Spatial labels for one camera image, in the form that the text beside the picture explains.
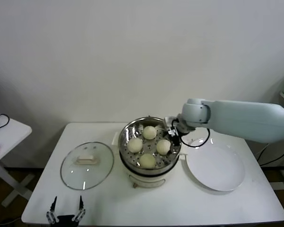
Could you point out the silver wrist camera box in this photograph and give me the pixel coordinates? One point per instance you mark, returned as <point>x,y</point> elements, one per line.
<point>171,124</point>

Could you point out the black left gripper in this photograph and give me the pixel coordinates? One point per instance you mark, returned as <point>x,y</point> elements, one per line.
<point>66,220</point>

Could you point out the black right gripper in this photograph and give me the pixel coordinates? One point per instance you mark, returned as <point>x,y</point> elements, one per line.
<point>176,140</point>

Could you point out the white steamed baozi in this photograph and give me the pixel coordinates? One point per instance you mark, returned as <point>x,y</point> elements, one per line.
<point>135,145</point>
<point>147,160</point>
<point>149,132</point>
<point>162,147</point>

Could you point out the white side table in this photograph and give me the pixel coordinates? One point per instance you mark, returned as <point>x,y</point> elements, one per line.
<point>11,132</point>

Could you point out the stainless steel steamer basket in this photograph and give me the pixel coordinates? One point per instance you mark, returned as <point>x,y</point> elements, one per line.
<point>125,137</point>

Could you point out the white round plate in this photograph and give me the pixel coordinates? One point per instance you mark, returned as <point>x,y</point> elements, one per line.
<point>215,165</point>

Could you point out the glass pot lid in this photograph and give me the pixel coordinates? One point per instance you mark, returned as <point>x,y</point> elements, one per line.
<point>90,175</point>

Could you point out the pale mint right robot arm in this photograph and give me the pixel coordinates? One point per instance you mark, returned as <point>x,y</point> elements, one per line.
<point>239,118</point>

